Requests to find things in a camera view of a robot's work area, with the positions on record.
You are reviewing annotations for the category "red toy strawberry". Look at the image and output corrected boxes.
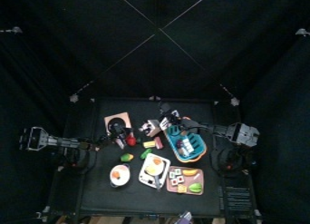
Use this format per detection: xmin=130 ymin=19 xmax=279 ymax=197
xmin=124 ymin=134 xmax=138 ymax=147

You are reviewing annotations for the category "white toy tray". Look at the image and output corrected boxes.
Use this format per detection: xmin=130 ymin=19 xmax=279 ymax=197
xmin=138 ymin=152 xmax=172 ymax=190

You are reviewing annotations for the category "white toy pot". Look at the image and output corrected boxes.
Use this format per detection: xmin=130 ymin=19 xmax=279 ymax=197
xmin=110 ymin=163 xmax=132 ymax=189

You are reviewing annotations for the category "pink toy serving tray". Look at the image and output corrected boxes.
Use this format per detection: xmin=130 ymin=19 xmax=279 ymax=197
xmin=166 ymin=165 xmax=206 ymax=196

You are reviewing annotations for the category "pink toy block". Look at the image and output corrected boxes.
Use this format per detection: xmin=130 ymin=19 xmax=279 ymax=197
xmin=154 ymin=136 xmax=164 ymax=151

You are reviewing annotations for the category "green orange toy pepper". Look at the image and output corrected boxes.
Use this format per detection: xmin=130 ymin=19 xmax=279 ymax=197
xmin=120 ymin=152 xmax=135 ymax=162

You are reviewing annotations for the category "toy fried egg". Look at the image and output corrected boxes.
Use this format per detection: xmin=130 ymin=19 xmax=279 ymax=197
xmin=144 ymin=163 xmax=166 ymax=177

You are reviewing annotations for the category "silver toy utensil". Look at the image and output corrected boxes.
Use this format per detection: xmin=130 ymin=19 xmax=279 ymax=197
xmin=151 ymin=174 xmax=163 ymax=191

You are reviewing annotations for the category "pink square board black disc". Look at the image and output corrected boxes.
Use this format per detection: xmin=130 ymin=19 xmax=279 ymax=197
xmin=103 ymin=112 xmax=134 ymax=134

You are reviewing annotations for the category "white text label sticker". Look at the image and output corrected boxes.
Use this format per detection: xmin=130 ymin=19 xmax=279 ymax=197
xmin=225 ymin=185 xmax=253 ymax=212

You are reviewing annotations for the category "teal dish rack orange rim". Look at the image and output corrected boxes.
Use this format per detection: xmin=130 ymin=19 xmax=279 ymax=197
xmin=162 ymin=116 xmax=208 ymax=164

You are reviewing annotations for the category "green toy leaf vegetable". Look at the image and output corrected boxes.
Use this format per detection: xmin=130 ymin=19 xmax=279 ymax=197
xmin=187 ymin=182 xmax=203 ymax=194

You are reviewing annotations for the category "yellow orange toy hotdog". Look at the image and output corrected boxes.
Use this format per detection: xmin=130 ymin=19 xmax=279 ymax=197
xmin=182 ymin=169 xmax=200 ymax=177

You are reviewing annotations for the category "white brown knife holder block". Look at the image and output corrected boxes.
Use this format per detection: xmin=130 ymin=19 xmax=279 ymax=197
xmin=139 ymin=119 xmax=162 ymax=138

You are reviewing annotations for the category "purple white packet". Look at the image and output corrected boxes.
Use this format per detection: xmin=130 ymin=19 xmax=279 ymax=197
xmin=175 ymin=210 xmax=194 ymax=224

